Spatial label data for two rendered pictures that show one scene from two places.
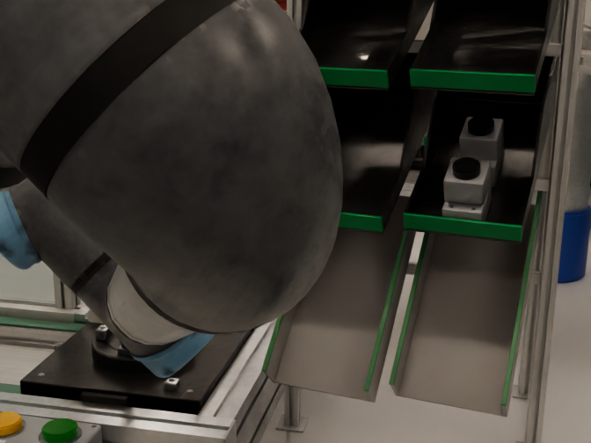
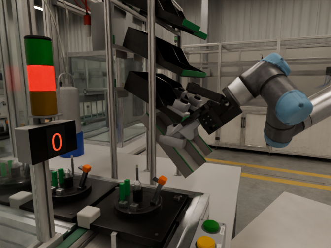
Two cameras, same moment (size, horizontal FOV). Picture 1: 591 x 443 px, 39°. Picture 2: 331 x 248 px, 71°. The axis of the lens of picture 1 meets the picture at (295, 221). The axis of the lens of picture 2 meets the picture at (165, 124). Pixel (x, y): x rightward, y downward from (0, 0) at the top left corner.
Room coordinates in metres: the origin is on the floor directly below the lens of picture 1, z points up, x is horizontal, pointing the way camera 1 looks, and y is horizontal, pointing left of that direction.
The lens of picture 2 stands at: (0.87, 0.81, 1.33)
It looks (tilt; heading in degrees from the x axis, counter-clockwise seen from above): 10 degrees down; 279
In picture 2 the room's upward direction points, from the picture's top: straight up
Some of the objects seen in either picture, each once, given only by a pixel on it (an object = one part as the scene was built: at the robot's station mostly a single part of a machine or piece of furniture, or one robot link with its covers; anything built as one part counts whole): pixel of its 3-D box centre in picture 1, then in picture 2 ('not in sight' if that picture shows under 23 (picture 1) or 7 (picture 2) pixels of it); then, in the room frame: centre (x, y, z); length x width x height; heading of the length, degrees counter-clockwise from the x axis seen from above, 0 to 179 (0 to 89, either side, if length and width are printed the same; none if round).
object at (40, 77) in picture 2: not in sight; (41, 78); (1.20, 0.37, 1.33); 0.05 x 0.05 x 0.05
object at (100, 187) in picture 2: not in sight; (68, 179); (1.30, 0.15, 1.01); 0.24 x 0.24 x 0.13; 78
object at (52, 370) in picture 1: (144, 356); (138, 208); (1.05, 0.21, 0.96); 0.24 x 0.24 x 0.02; 78
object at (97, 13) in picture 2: not in sight; (119, 61); (1.54, -1.08, 1.50); 0.38 x 0.21 x 0.88; 168
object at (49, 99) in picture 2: not in sight; (43, 102); (1.20, 0.37, 1.28); 0.05 x 0.05 x 0.05
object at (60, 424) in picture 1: (60, 433); (211, 227); (0.84, 0.26, 0.96); 0.04 x 0.04 x 0.02
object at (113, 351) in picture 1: (143, 344); (138, 202); (1.05, 0.21, 0.98); 0.14 x 0.14 x 0.02
